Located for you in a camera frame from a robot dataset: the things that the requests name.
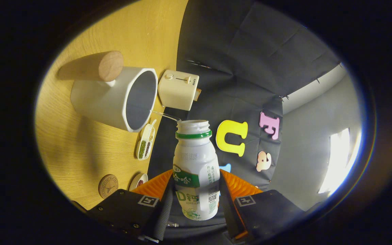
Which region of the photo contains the white cup with wooden handle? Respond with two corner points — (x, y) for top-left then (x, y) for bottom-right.
(58, 51), (158, 132)

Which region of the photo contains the small white bowl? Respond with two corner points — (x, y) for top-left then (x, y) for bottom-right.
(129, 173), (148, 192)

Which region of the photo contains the wooden table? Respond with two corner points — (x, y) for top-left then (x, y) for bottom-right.
(34, 0), (190, 210)

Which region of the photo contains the bright ceiling light panel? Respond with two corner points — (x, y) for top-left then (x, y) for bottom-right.
(318, 128), (361, 194)

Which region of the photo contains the black backdrop cloth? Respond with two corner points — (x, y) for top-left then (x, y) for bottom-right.
(147, 0), (341, 239)

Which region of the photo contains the clear juice stream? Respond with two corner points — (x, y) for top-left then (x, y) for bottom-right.
(150, 110), (182, 122)

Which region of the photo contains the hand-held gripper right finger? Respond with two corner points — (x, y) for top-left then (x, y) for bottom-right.
(219, 168), (305, 243)

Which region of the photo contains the white juice bottle green ring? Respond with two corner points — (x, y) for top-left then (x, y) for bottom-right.
(173, 120), (221, 221)

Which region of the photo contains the cream toaster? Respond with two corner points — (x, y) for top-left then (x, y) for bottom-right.
(158, 70), (200, 111)

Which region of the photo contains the white divided dish with beans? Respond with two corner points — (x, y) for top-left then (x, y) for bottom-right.
(135, 119), (157, 160)

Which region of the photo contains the round wooden coaster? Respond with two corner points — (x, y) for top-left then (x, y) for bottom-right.
(98, 174), (119, 199)

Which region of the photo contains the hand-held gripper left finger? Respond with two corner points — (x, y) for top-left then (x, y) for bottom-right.
(86, 169), (174, 243)

